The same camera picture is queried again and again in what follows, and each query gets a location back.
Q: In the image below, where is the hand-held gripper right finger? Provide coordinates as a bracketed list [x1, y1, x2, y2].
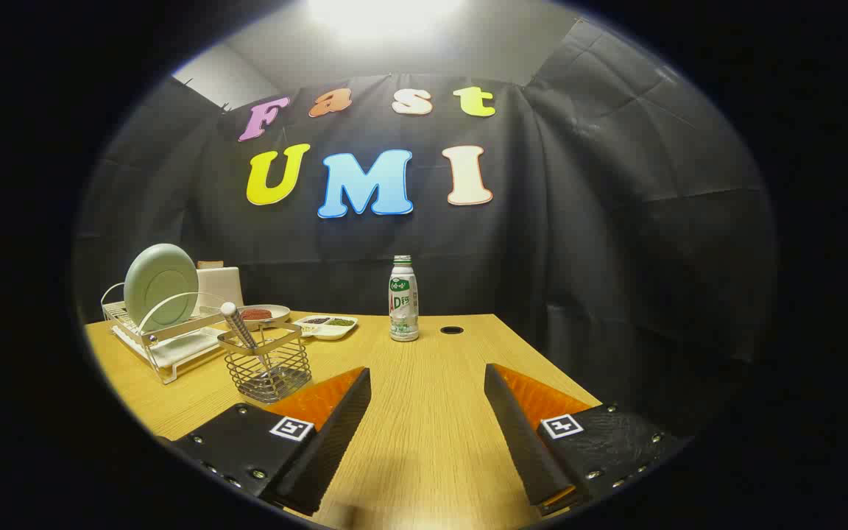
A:
[484, 362, 691, 517]

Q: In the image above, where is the white divided dish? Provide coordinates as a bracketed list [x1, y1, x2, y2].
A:
[294, 315, 358, 340]

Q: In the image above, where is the spoon with blue checked handle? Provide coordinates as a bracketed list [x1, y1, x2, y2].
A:
[220, 302, 281, 387]

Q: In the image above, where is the white wire dish rack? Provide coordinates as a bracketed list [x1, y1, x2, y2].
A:
[100, 282, 248, 385]

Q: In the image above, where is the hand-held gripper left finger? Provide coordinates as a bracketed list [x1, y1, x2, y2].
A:
[155, 366, 372, 517]

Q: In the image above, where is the white drink bottle green label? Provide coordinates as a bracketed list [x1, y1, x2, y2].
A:
[389, 255, 420, 342]

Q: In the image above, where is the white toaster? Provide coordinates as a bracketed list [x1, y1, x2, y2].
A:
[197, 266, 244, 308]

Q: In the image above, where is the pale green plate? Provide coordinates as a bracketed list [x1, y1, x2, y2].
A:
[124, 244, 199, 332]

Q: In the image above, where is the black backdrop cloth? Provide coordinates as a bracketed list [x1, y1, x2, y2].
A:
[74, 18, 774, 413]

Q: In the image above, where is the white drip tray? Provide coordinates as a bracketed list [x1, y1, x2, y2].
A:
[111, 324, 230, 369]

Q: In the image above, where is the metal wire basket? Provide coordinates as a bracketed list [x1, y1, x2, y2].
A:
[217, 322, 313, 404]

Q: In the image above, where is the beige round plate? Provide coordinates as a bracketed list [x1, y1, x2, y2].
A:
[236, 305, 291, 325]

